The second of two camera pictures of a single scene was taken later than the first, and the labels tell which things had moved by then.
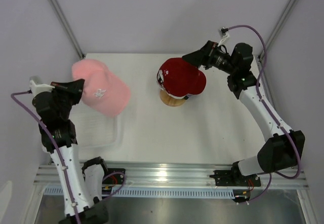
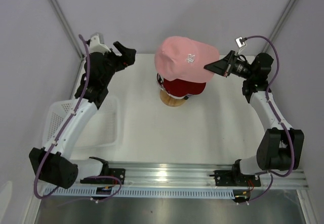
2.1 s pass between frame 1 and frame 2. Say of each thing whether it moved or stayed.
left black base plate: stayed
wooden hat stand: stayed
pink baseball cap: moved
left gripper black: moved
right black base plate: stayed
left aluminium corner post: stayed
